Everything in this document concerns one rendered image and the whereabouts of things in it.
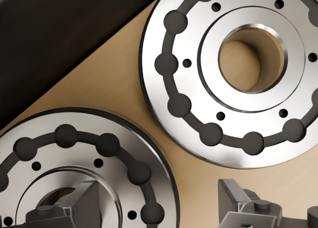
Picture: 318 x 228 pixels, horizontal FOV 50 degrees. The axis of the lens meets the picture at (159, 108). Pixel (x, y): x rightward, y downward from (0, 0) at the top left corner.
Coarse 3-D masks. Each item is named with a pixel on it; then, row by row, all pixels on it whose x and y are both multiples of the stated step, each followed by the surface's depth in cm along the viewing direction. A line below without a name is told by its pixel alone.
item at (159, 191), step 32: (32, 128) 16; (64, 128) 16; (96, 128) 16; (128, 128) 16; (0, 160) 16; (32, 160) 16; (64, 160) 16; (96, 160) 16; (128, 160) 16; (160, 160) 16; (0, 192) 16; (128, 192) 16; (160, 192) 16; (128, 224) 16; (160, 224) 16
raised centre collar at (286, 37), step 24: (216, 24) 15; (240, 24) 15; (264, 24) 15; (288, 24) 15; (216, 48) 15; (288, 48) 15; (216, 72) 15; (288, 72) 15; (216, 96) 15; (240, 96) 15; (264, 96) 15; (288, 96) 15
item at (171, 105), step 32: (160, 0) 16; (192, 0) 16; (224, 0) 16; (256, 0) 16; (288, 0) 16; (160, 32) 16; (192, 32) 16; (160, 64) 16; (192, 64) 16; (160, 96) 16; (192, 96) 16; (192, 128) 16; (224, 128) 16; (256, 128) 16; (288, 128) 16; (224, 160) 16; (256, 160) 16; (288, 160) 16
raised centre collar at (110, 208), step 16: (48, 176) 15; (64, 176) 15; (80, 176) 15; (96, 176) 16; (32, 192) 15; (48, 192) 15; (112, 192) 16; (32, 208) 15; (112, 208) 15; (16, 224) 15; (112, 224) 15
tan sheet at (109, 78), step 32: (128, 32) 19; (96, 64) 19; (128, 64) 19; (224, 64) 19; (256, 64) 19; (64, 96) 19; (96, 96) 19; (128, 96) 19; (160, 128) 19; (192, 160) 19; (64, 192) 19; (192, 192) 19; (256, 192) 19; (288, 192) 19; (192, 224) 19
